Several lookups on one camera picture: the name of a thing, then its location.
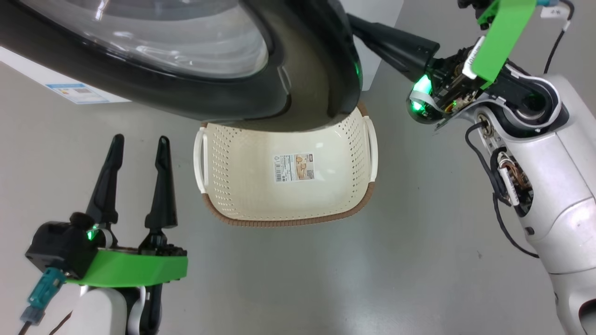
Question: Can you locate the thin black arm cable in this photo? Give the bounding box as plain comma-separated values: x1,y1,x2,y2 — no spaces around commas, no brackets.
465,122,541,259

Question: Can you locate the white washing machine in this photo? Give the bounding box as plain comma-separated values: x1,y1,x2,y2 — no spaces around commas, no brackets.
0,0,405,105

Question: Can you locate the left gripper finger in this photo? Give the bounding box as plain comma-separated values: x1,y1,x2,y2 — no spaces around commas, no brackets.
145,136,178,231
86,134,125,225

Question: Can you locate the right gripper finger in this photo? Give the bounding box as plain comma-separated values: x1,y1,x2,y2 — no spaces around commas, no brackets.
361,40,429,83
347,14,440,60

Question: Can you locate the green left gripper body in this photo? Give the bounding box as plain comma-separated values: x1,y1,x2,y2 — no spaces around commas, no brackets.
65,230,189,287

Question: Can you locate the black glass washing machine door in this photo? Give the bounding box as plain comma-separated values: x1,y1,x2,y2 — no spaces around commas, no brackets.
0,0,364,133

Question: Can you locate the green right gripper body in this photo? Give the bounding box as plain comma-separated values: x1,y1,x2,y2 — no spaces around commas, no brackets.
409,0,537,125

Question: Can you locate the cream perforated laundry basket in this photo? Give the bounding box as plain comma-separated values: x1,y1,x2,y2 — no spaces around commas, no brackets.
193,103,379,228

